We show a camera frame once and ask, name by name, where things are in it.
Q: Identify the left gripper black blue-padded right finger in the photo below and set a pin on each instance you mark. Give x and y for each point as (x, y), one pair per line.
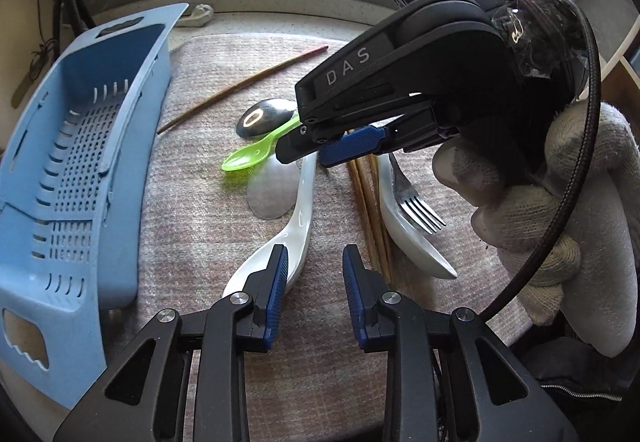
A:
(449, 377)

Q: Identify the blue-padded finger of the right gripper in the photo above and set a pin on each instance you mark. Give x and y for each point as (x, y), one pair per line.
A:
(368, 140)

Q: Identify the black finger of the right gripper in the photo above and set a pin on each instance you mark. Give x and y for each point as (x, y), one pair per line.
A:
(300, 142)

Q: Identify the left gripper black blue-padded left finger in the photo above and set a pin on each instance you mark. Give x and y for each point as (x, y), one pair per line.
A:
(141, 396)

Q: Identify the stainless steel spoon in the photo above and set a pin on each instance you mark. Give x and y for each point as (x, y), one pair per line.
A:
(264, 117)

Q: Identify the green plastic spoon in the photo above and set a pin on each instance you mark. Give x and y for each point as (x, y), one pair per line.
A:
(254, 153)

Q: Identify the clear plastic spoon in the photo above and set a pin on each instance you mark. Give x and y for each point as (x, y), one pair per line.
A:
(272, 189)

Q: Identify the stainless steel fork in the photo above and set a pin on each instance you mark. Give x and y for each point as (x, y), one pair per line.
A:
(410, 201)

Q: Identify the lone red-tipped wooden chopstick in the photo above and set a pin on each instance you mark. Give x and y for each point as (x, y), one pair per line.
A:
(235, 88)

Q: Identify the white ceramic soup spoon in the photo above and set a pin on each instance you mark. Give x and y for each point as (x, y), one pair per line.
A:
(295, 236)

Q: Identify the pink woven dish mat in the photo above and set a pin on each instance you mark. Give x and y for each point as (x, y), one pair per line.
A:
(197, 228)

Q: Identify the small white plastic hook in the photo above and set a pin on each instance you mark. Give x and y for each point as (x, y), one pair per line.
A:
(198, 17)

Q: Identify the blue plastic utensil basket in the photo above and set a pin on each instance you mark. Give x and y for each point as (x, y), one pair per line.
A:
(72, 184)

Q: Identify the black tripod stand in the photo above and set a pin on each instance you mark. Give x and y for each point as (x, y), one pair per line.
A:
(77, 16)

